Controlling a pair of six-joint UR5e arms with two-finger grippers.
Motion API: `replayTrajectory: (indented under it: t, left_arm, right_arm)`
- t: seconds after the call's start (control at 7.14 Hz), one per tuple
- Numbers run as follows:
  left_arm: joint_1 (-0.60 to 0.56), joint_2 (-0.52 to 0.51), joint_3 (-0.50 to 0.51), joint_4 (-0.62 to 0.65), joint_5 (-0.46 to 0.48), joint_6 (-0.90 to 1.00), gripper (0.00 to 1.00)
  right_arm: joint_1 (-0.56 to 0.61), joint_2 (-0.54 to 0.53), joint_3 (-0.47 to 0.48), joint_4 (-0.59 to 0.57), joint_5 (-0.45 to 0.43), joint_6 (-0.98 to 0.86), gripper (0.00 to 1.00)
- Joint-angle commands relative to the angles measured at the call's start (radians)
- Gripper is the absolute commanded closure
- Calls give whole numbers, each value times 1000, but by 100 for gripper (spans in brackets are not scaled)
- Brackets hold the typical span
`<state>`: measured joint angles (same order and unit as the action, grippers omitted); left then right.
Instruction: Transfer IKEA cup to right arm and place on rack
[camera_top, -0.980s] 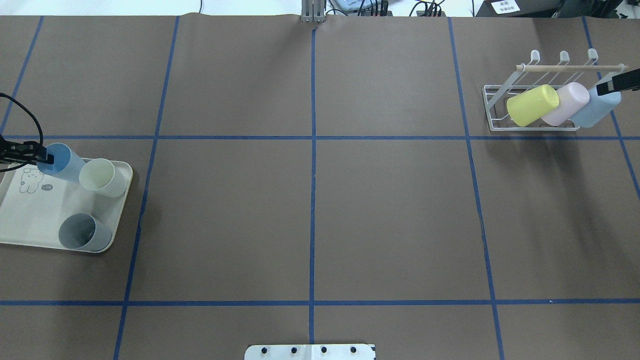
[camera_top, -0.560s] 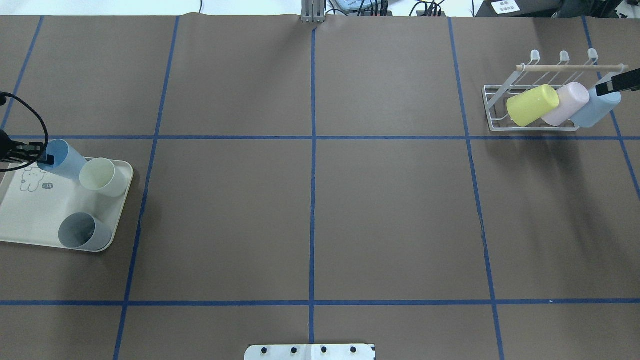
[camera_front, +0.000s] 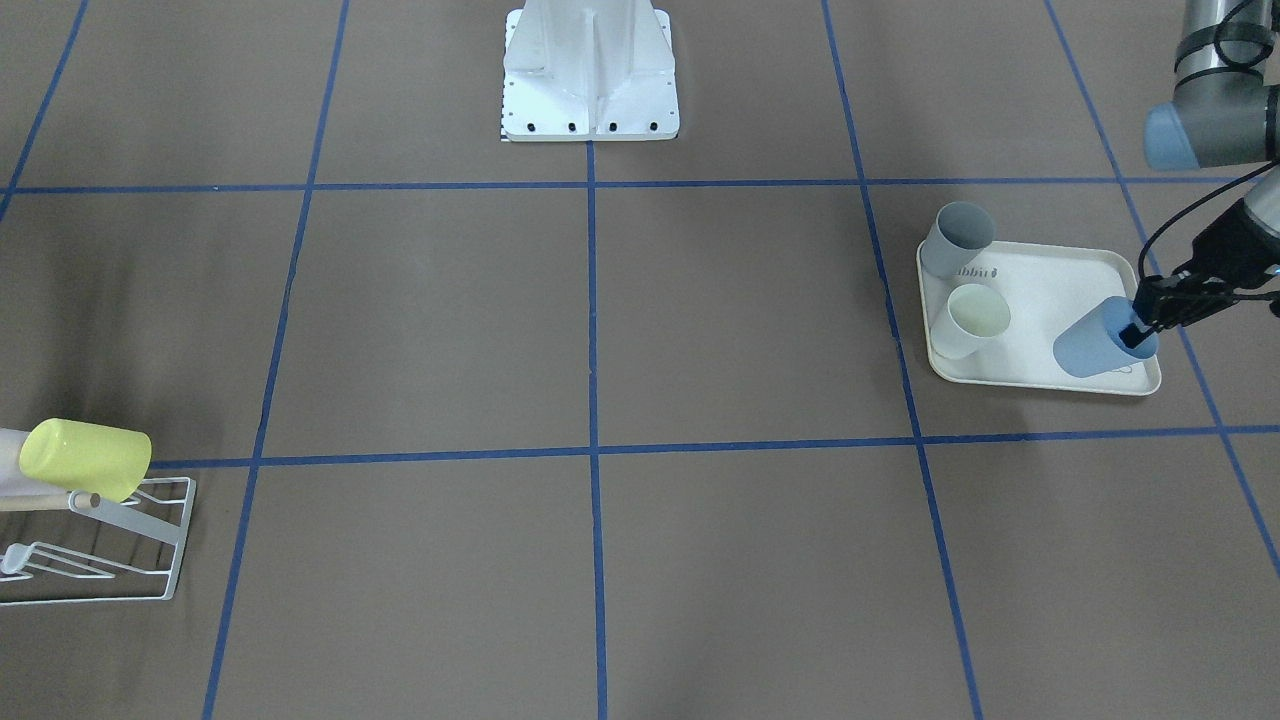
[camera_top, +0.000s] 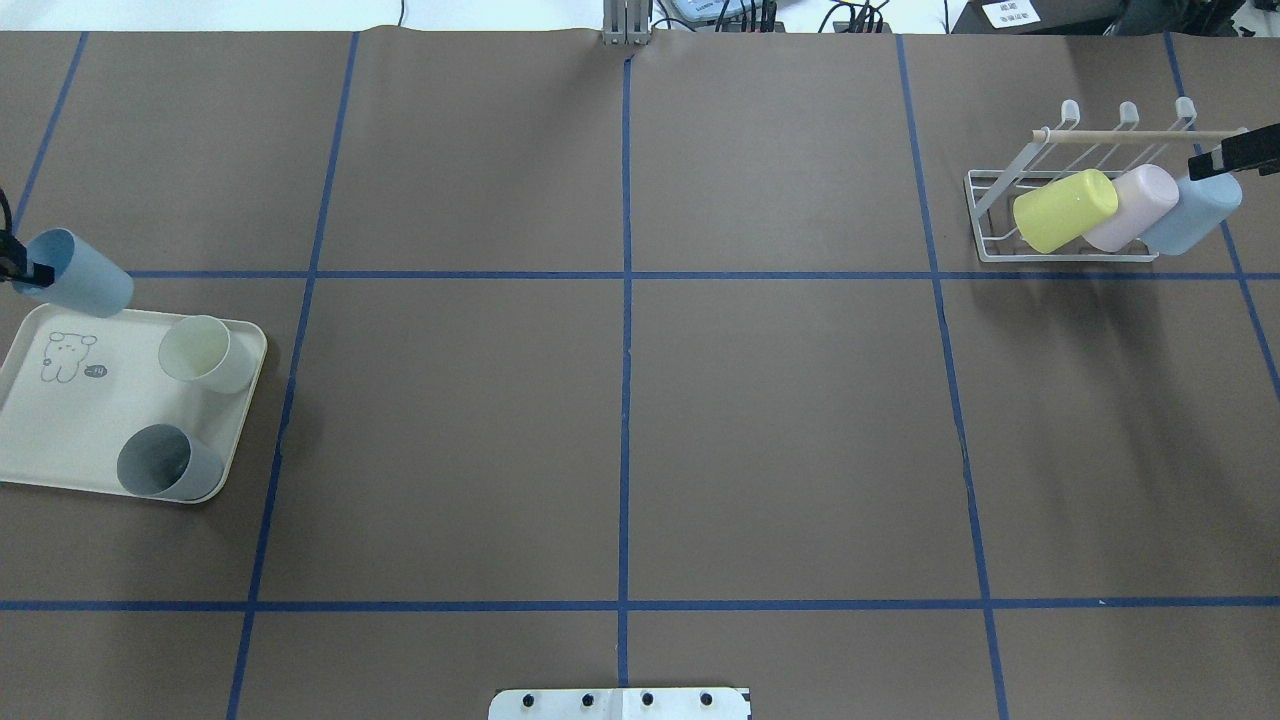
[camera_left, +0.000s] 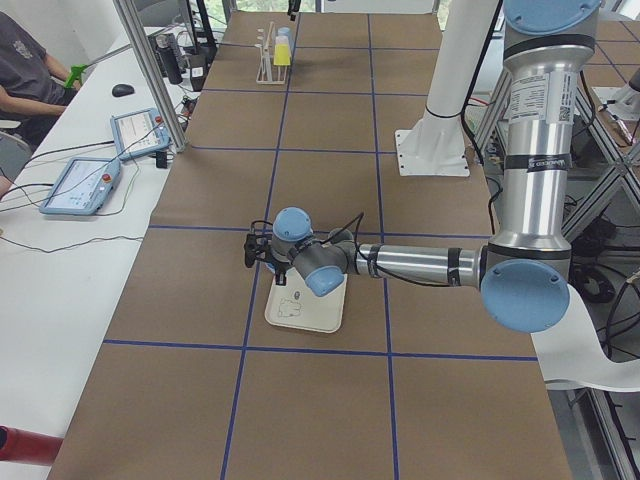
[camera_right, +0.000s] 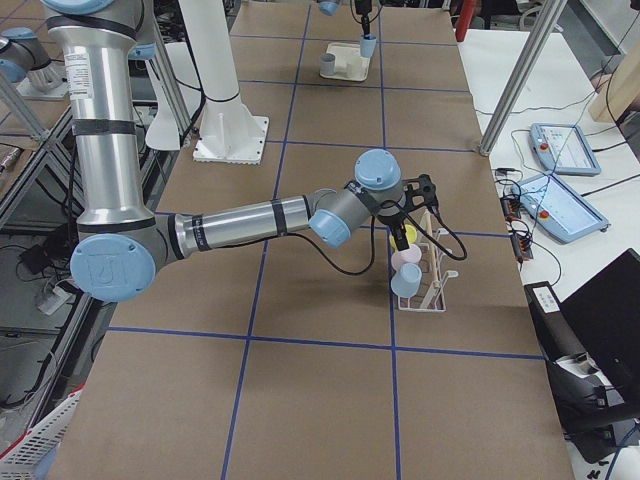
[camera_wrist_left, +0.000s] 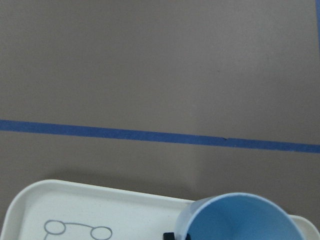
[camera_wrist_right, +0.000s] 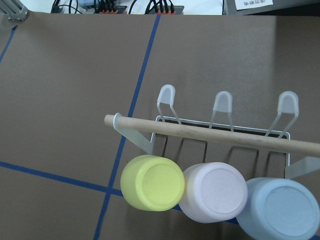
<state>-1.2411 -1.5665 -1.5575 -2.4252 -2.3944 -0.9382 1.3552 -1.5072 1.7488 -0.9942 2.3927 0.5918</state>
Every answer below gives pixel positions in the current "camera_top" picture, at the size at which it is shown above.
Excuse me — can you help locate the cream plastic cup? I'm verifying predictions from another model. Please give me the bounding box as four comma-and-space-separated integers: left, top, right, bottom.
157, 315, 255, 395

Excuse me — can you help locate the white camera stand pillar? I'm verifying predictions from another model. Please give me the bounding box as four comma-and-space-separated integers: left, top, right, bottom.
486, 687, 753, 719

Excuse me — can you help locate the pink plastic cup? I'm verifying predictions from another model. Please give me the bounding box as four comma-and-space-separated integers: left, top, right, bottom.
1082, 164, 1180, 252

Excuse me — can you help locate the white serving tray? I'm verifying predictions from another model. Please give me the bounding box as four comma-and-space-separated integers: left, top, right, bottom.
3, 304, 268, 503

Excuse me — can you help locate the light blue cup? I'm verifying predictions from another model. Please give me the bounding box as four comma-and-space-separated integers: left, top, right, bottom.
1139, 174, 1243, 256
14, 228, 134, 318

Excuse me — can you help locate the white wire cup rack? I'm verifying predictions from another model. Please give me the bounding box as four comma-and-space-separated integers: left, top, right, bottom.
965, 97, 1277, 264

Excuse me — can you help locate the grey plastic cup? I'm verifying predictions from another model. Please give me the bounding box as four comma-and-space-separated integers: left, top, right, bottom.
116, 424, 227, 503

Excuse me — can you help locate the yellow plastic cup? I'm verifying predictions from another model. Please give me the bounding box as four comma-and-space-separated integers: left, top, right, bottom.
1012, 169, 1117, 254

